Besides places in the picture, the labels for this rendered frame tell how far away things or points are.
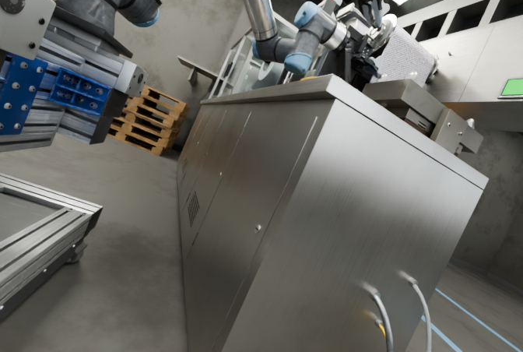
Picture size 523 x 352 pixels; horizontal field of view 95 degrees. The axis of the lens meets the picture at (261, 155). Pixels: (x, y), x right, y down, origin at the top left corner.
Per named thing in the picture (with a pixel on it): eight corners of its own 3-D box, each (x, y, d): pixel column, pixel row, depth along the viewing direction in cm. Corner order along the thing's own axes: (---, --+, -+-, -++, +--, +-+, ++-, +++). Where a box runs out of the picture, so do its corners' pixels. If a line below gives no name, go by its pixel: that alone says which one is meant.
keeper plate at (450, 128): (426, 143, 70) (443, 108, 70) (445, 155, 74) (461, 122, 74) (435, 144, 68) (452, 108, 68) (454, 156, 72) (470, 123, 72)
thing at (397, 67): (364, 93, 84) (387, 44, 83) (405, 121, 93) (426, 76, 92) (365, 93, 83) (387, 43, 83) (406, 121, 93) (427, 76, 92)
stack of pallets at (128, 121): (172, 151, 409) (191, 107, 406) (162, 157, 332) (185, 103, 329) (102, 123, 383) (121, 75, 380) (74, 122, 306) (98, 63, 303)
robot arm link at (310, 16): (288, 29, 74) (299, 4, 74) (315, 49, 78) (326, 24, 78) (300, 22, 67) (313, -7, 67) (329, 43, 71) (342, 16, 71)
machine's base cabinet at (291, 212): (172, 170, 285) (201, 104, 282) (222, 188, 310) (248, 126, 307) (170, 455, 53) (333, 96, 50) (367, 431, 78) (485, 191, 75)
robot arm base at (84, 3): (38, -2, 63) (52, -37, 62) (71, 22, 78) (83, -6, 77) (98, 28, 66) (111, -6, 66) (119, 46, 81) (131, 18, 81)
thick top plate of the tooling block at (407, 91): (358, 100, 78) (366, 82, 78) (428, 146, 94) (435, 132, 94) (401, 99, 64) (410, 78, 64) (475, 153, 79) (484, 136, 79)
